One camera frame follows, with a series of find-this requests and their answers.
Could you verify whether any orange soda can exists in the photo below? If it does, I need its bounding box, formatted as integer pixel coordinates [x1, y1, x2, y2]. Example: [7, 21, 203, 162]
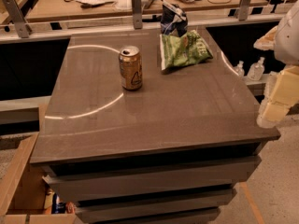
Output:
[119, 46, 142, 91]

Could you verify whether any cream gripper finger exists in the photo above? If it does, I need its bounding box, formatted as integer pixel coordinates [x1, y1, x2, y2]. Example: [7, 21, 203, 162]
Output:
[253, 26, 277, 50]
[256, 65, 299, 128]

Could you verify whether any metal bracket post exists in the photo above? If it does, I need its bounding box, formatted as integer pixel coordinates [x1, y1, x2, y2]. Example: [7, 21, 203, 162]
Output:
[237, 0, 251, 21]
[2, 0, 32, 38]
[131, 0, 142, 29]

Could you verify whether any grey drawer cabinet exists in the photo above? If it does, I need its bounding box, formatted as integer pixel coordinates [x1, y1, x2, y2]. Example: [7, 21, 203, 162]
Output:
[31, 29, 279, 224]

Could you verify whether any dark blue snack bag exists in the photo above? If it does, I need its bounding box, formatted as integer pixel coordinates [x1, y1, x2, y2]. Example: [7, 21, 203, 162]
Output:
[160, 1, 188, 36]

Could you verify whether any metal bracket post left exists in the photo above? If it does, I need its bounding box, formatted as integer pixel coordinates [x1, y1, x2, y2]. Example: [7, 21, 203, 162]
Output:
[2, 0, 32, 38]

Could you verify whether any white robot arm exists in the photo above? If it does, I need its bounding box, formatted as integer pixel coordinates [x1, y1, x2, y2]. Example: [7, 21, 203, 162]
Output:
[253, 1, 299, 128]

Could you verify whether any cardboard box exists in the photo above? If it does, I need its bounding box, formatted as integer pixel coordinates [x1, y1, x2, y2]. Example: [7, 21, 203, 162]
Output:
[0, 132, 84, 224]

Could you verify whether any wooden desk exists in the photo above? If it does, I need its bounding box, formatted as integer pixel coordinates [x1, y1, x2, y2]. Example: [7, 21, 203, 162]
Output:
[24, 0, 272, 23]

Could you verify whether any metal bracket post right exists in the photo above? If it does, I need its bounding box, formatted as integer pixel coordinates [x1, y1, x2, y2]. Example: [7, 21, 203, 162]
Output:
[237, 0, 251, 21]

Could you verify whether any metal bracket post middle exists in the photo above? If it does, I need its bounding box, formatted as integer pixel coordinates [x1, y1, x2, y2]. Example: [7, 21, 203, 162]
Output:
[131, 0, 142, 29]

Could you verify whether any clear plastic bottle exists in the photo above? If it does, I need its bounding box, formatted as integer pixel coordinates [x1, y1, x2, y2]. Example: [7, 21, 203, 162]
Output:
[247, 57, 264, 81]
[235, 61, 245, 77]

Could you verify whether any green chip bag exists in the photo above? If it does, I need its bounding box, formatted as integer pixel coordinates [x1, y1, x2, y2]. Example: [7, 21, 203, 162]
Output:
[160, 30, 213, 70]

